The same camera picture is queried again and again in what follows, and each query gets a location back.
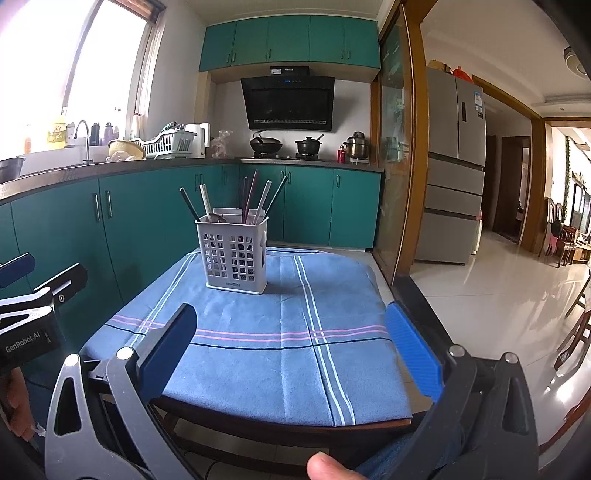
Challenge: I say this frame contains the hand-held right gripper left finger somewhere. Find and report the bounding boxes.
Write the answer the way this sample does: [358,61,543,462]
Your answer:
[44,303,198,480]

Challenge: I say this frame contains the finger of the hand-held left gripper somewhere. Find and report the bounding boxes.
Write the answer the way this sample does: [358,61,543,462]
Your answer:
[0,253,36,289]
[32,263,88,308]

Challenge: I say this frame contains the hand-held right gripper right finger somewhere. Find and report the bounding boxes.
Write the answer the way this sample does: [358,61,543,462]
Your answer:
[384,301,541,480]

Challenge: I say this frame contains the white plastic utensil holder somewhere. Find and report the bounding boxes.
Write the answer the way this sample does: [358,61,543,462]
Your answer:
[195,208,269,294]

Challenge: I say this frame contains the person's left hand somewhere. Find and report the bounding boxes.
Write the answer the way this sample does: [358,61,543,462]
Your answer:
[0,369,47,439]

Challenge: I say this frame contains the person's right hand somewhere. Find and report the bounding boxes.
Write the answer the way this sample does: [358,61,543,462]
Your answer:
[307,452,365,480]

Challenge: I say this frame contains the dark metal basin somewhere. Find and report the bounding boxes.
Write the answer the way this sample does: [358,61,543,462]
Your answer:
[0,157,27,184]

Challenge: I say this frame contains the green lower kitchen cabinets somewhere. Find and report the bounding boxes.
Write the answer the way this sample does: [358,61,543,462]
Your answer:
[0,164,384,333]

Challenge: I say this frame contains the green kitchen cabinets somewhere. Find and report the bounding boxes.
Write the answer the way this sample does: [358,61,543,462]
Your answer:
[199,15,382,84]
[0,164,384,333]

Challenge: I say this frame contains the blue striped cloth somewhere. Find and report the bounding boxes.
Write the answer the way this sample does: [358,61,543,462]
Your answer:
[81,247,413,428]

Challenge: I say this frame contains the person's leg in blue jeans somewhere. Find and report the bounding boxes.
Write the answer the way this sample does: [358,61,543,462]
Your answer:
[353,429,435,480]

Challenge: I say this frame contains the dark kitchen countertop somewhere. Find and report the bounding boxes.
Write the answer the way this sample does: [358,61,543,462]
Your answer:
[0,156,385,200]

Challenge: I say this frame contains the steel faucet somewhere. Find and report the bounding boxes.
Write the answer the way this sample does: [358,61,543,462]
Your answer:
[73,120,94,165]

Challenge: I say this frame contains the yellow detergent bottle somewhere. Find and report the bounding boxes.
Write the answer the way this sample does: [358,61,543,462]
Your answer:
[46,108,68,150]

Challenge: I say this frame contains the yellow bowl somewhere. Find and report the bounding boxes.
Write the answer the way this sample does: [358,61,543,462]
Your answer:
[108,140,147,162]

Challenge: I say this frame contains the wooden chair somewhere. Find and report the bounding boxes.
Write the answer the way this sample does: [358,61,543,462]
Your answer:
[551,272,591,376]
[536,392,591,459]

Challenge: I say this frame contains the white dish rack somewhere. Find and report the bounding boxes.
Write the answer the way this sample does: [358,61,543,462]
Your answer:
[140,122,198,160]

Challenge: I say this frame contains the silver refrigerator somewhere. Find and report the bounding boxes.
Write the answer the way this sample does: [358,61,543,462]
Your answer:
[413,67,488,266]

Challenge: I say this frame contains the wooden dining chairs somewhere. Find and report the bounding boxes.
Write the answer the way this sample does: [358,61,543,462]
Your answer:
[538,196,579,269]

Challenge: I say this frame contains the white electric kettle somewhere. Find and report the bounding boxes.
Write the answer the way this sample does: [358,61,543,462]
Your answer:
[187,122,210,158]

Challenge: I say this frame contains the kitchen window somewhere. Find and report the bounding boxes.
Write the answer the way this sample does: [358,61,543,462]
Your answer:
[0,0,165,154]

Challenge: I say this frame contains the clear plastic bag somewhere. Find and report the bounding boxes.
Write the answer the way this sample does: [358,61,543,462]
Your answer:
[210,130,236,158]

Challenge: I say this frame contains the steel kettle pot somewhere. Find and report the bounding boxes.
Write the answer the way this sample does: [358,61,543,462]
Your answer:
[344,131,371,160]

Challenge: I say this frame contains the wooden framed glass sliding door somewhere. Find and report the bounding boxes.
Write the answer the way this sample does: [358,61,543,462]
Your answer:
[370,0,426,283]

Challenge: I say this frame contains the gas stove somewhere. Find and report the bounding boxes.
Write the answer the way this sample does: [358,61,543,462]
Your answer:
[240,154,334,162]

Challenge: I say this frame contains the black wok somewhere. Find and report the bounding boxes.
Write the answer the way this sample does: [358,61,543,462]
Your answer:
[249,133,283,158]

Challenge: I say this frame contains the black cooking pot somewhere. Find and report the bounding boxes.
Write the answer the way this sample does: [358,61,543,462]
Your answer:
[294,134,325,157]

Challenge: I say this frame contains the black range hood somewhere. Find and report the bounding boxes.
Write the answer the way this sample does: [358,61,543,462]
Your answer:
[240,66,336,133]

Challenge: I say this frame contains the green upper kitchen cabinets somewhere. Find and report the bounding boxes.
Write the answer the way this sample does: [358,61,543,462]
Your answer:
[199,15,382,84]

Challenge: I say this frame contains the round ceiling light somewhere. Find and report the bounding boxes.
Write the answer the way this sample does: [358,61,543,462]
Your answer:
[563,46,590,77]

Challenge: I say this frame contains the wooden door frame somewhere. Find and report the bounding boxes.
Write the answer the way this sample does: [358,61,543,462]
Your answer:
[472,75,549,267]

